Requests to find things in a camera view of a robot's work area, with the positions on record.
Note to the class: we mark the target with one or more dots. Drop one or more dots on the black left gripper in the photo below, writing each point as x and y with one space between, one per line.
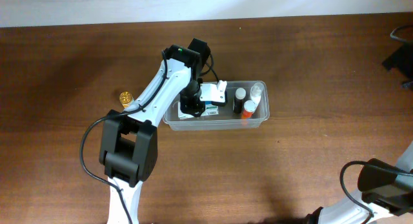
194 108

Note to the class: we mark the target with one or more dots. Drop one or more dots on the black bottle white cap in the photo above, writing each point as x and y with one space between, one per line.
238 100

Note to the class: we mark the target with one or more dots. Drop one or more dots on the orange bottle white cap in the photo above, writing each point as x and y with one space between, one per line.
249 108

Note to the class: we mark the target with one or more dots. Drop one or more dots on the gold-lid balm jar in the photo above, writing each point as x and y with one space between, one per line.
126 99

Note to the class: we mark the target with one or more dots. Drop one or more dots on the white calamine lotion bottle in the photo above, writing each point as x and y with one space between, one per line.
256 92

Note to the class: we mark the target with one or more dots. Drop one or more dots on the white Panadol box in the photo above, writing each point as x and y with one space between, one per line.
210 110

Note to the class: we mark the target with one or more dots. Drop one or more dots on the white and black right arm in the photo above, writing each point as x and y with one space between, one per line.
383 191

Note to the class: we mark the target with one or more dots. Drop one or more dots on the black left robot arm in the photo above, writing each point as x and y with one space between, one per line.
128 150

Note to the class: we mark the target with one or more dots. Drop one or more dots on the clear plastic container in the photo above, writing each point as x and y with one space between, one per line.
226 119

